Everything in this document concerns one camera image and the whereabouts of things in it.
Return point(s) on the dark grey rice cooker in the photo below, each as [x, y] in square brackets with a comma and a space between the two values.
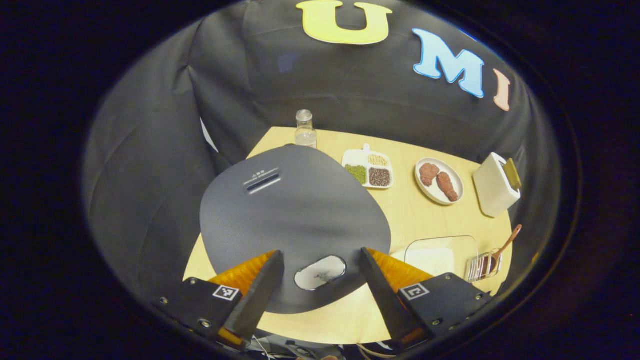
[300, 215]

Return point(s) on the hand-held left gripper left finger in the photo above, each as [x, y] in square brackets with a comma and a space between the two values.
[260, 300]

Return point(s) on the dark wooden spoon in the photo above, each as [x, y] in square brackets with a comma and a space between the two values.
[507, 242]

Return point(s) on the white ceramic holder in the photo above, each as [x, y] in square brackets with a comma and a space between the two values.
[492, 187]

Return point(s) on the brown meat piece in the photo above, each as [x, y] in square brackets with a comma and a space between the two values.
[429, 174]
[447, 187]

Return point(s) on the round white plate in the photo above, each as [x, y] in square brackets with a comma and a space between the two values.
[452, 172]

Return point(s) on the small glass bottle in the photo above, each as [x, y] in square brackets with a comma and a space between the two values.
[305, 132]

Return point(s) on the white divided bean dish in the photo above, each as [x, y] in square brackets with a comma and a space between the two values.
[360, 157]

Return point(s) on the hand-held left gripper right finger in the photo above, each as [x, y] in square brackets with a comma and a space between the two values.
[382, 300]

